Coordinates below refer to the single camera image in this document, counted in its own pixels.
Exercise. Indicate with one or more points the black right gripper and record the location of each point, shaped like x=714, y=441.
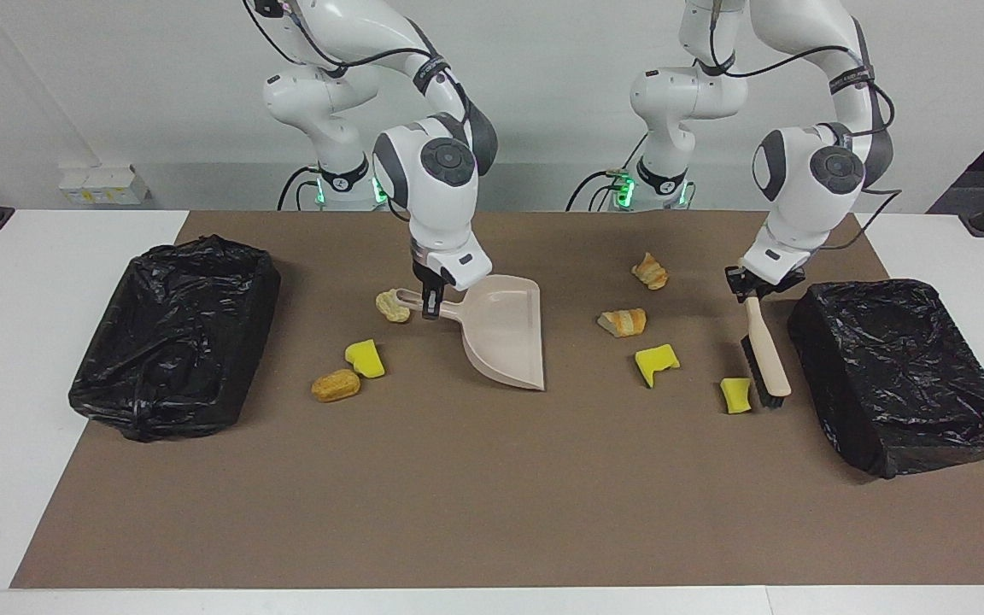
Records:
x=428, y=278

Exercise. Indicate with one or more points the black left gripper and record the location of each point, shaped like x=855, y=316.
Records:
x=761, y=287

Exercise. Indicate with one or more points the pale bread piece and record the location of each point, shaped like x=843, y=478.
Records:
x=391, y=309

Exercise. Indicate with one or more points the beige brush with black bristles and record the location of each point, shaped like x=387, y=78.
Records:
x=767, y=350

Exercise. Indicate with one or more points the beige plastic dustpan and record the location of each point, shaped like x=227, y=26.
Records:
x=505, y=333

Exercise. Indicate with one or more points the yellow sponge piece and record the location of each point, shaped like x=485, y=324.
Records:
x=366, y=359
x=654, y=363

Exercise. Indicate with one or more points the striped croissant piece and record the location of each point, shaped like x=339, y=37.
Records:
x=624, y=323
x=651, y=272

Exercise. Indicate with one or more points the yellow sponge with green pad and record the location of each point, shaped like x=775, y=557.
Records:
x=736, y=395

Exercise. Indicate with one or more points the brown bread roll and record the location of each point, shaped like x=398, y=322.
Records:
x=336, y=385

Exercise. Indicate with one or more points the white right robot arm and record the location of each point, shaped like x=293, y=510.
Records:
x=441, y=213

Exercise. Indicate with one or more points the black bag wrapped bin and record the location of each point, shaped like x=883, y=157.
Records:
x=902, y=376

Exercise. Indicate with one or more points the open black bag lined bin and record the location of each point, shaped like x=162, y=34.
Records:
x=176, y=342

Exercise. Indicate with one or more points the brown table mat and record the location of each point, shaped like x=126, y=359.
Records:
x=492, y=530

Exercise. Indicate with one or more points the white wall socket box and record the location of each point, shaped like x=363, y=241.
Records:
x=103, y=184

